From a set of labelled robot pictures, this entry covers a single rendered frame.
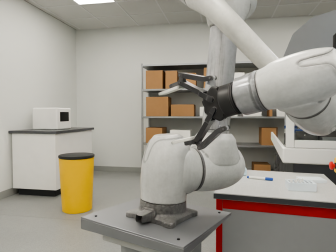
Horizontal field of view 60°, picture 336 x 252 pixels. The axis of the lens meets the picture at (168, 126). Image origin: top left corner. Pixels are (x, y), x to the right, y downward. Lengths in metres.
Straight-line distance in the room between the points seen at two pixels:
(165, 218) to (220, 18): 0.60
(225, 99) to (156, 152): 0.35
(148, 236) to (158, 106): 4.32
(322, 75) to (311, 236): 0.99
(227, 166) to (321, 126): 0.40
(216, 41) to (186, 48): 4.52
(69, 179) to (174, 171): 2.64
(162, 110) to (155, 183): 4.18
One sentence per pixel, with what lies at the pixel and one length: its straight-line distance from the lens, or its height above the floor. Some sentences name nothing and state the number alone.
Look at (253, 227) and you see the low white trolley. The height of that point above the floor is 0.61.
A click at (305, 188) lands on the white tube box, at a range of 1.54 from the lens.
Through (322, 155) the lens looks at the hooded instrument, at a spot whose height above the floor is 0.86.
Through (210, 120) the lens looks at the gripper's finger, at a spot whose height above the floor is 1.11.
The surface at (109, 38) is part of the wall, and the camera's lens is 6.01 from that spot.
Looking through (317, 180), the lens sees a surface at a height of 0.78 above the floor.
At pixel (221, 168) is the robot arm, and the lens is 1.02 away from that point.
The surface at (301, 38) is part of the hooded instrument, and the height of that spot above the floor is 1.61.
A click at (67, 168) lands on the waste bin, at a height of 0.52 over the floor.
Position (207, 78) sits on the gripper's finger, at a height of 1.21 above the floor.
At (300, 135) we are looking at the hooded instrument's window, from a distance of 2.09.
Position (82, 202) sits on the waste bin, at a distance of 3.55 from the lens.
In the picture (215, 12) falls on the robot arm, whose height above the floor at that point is 1.40.
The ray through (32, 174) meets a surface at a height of 0.30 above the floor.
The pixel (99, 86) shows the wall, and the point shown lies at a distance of 5.94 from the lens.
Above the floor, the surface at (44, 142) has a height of 0.74.
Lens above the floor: 1.12
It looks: 2 degrees down
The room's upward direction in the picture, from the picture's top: straight up
